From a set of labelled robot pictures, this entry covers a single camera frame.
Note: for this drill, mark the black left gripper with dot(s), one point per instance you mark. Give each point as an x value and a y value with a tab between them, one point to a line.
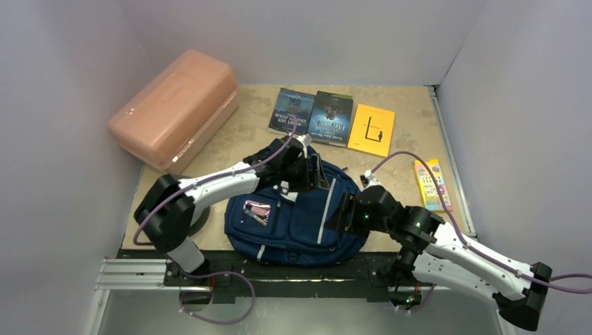
303	184

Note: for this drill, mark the Nineteen Eighty-Four paperback book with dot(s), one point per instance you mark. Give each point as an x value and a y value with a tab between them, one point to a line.
291	108

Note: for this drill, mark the yellow paperback book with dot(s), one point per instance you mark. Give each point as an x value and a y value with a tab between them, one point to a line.
371	130

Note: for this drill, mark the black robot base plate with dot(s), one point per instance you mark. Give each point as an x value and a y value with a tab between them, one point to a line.
367	276

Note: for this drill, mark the navy blue student backpack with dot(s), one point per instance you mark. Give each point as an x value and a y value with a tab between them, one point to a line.
295	234

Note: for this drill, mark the dark blue paperback book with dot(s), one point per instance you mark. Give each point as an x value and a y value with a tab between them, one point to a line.
330	119

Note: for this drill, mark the pink highlighter marker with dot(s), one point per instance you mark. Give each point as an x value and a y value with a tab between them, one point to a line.
258	211

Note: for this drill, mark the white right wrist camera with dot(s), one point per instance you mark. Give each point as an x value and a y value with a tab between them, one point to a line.
368	179

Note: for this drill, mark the translucent pink storage box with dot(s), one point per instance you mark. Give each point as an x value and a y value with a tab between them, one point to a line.
168	123

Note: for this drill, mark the grey round disc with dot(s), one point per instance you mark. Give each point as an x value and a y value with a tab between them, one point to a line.
198	220

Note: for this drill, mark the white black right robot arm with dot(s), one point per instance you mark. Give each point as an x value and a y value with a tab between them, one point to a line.
433	252

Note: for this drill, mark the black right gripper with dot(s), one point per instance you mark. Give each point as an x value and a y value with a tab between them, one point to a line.
348	209

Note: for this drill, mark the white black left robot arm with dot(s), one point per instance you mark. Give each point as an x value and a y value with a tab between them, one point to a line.
171	205

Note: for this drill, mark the colourful crayon box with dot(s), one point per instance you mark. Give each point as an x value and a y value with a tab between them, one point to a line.
432	186

